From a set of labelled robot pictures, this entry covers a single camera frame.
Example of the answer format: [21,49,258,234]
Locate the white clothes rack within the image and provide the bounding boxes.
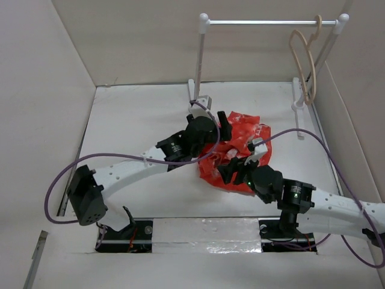
[188,13,350,139]

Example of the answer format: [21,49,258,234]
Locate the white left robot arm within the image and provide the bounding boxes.
[67,111,232,239]

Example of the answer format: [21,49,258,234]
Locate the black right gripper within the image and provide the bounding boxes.
[216,152,270,204]

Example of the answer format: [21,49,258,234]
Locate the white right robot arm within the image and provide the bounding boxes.
[217,157,384,247]

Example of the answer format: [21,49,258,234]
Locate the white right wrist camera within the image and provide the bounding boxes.
[244,138,268,166]

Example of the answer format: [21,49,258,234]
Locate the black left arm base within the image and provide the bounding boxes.
[95,206,153,253]

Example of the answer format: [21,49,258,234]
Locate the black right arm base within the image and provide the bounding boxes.
[258,216,318,253]

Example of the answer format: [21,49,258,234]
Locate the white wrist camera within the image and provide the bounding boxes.
[244,138,268,166]
[188,95,212,119]

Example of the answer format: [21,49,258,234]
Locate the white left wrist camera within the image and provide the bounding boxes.
[188,95,212,119]

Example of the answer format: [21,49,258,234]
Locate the red white patterned trousers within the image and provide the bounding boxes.
[198,111,271,195]

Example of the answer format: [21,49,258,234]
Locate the wooden clothes hanger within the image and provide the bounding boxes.
[288,14,323,106]

